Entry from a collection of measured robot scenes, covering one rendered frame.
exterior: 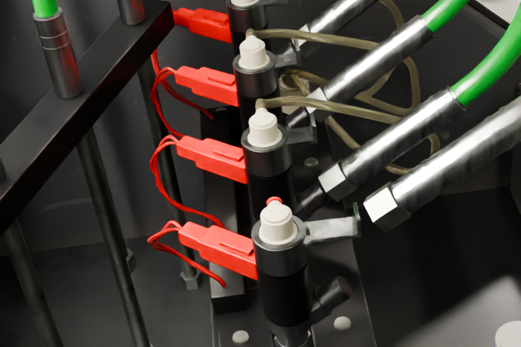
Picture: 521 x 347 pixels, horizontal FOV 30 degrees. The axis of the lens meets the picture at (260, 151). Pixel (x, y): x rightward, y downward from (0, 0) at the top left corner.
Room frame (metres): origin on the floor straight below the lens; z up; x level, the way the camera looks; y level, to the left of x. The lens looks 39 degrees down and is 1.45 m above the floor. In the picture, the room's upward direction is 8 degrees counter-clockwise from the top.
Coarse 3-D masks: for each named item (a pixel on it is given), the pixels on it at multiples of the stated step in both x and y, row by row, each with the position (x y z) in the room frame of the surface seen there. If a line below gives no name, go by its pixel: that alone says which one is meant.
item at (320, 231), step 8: (304, 224) 0.37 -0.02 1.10; (312, 224) 0.37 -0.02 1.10; (320, 224) 0.37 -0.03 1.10; (328, 224) 0.37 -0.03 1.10; (336, 224) 0.36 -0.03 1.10; (344, 224) 0.36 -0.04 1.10; (352, 224) 0.36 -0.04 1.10; (312, 232) 0.36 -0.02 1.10; (320, 232) 0.36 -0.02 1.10; (328, 232) 0.36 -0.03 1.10; (336, 232) 0.36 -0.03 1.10; (344, 232) 0.36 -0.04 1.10; (352, 232) 0.36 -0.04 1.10; (304, 240) 0.36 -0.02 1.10; (312, 240) 0.36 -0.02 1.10; (320, 240) 0.36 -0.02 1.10; (328, 240) 0.36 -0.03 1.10
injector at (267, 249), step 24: (264, 264) 0.35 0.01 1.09; (288, 264) 0.35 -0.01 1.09; (264, 288) 0.35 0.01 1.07; (288, 288) 0.35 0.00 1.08; (312, 288) 0.37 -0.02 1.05; (336, 288) 0.36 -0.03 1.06; (264, 312) 0.36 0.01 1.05; (288, 312) 0.35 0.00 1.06; (312, 312) 0.35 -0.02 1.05; (288, 336) 0.35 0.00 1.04
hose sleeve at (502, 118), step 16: (496, 112) 0.36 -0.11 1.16; (512, 112) 0.36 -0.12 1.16; (480, 128) 0.36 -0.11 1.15; (496, 128) 0.36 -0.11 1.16; (512, 128) 0.35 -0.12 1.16; (464, 144) 0.36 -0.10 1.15; (480, 144) 0.35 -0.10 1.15; (496, 144) 0.35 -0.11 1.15; (512, 144) 0.35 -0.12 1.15; (432, 160) 0.36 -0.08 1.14; (448, 160) 0.36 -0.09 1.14; (464, 160) 0.35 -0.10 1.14; (480, 160) 0.35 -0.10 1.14; (416, 176) 0.36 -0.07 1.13; (432, 176) 0.35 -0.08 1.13; (448, 176) 0.35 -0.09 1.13; (464, 176) 0.35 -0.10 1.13; (400, 192) 0.36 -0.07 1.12; (416, 192) 0.35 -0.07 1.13; (432, 192) 0.35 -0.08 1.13; (416, 208) 0.35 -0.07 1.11
